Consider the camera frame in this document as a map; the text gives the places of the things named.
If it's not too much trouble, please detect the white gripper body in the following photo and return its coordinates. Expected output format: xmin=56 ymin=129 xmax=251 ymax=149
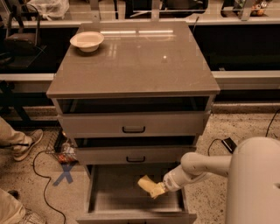
xmin=163 ymin=171 xmax=182 ymax=192

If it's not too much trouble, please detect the yellow-padded gripper finger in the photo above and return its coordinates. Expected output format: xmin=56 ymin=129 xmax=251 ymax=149
xmin=150 ymin=182 xmax=168 ymax=199

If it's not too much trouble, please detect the yellow sponge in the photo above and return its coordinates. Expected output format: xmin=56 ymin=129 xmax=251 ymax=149
xmin=137 ymin=175 xmax=157 ymax=193

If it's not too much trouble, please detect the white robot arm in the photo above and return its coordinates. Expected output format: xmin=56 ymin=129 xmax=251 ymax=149
xmin=150 ymin=137 xmax=280 ymax=224

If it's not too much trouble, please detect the bottom grey drawer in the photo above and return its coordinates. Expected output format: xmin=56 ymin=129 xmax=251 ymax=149
xmin=77 ymin=163 xmax=197 ymax=224

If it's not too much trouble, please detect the grey drawer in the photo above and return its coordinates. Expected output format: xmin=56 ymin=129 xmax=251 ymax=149
xmin=58 ymin=112 xmax=210 ymax=138
xmin=77 ymin=163 xmax=197 ymax=224
xmin=75 ymin=145 xmax=196 ymax=165

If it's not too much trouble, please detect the top grey drawer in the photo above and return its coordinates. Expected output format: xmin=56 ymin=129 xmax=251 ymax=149
xmin=58 ymin=112 xmax=210 ymax=138

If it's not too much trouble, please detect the middle grey drawer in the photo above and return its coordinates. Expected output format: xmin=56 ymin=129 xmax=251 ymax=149
xmin=75 ymin=145 xmax=196 ymax=165

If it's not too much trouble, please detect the grey drawer cabinet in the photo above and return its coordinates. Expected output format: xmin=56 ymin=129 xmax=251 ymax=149
xmin=46 ymin=20 xmax=221 ymax=224

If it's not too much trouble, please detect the black power adapter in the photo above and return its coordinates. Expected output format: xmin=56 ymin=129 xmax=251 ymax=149
xmin=221 ymin=137 xmax=237 ymax=154

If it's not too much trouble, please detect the blue tape cross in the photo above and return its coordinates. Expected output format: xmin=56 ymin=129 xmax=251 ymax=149
xmin=53 ymin=163 xmax=75 ymax=186

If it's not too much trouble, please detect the grey sneaker lower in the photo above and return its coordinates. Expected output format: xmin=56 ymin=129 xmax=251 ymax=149
xmin=17 ymin=209 xmax=46 ymax=224

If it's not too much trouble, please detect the grey sneaker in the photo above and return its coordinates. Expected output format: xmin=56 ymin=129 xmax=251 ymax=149
xmin=13 ymin=129 xmax=44 ymax=162
xmin=17 ymin=209 xmax=46 ymax=224

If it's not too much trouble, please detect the grey sneaker upper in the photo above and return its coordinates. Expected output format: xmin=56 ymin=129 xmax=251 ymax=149
xmin=13 ymin=129 xmax=44 ymax=162

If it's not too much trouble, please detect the beige trouser leg lower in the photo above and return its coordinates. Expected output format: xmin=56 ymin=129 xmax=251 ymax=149
xmin=0 ymin=189 xmax=25 ymax=224

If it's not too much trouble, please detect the beige trouser leg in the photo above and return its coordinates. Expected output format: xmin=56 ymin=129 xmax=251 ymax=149
xmin=0 ymin=117 xmax=29 ymax=151
xmin=0 ymin=189 xmax=25 ymax=224

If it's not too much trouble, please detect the beige trouser leg upper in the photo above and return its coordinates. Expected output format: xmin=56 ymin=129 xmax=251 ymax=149
xmin=0 ymin=117 xmax=29 ymax=151

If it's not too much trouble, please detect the white bowl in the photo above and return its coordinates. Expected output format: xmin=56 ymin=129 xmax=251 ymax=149
xmin=70 ymin=31 xmax=104 ymax=53

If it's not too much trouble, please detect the black chair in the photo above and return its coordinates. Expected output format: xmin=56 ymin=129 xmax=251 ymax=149
xmin=0 ymin=4 xmax=45 ymax=69

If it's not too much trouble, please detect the white plastic bag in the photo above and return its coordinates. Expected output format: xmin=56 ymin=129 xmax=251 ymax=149
xmin=27 ymin=0 xmax=69 ymax=20

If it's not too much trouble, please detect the wire basket with items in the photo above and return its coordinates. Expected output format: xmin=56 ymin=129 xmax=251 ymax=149
xmin=45 ymin=129 xmax=77 ymax=164

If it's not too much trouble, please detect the black floor cable left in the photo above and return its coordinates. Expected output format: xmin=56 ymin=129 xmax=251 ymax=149
xmin=31 ymin=150 xmax=67 ymax=224

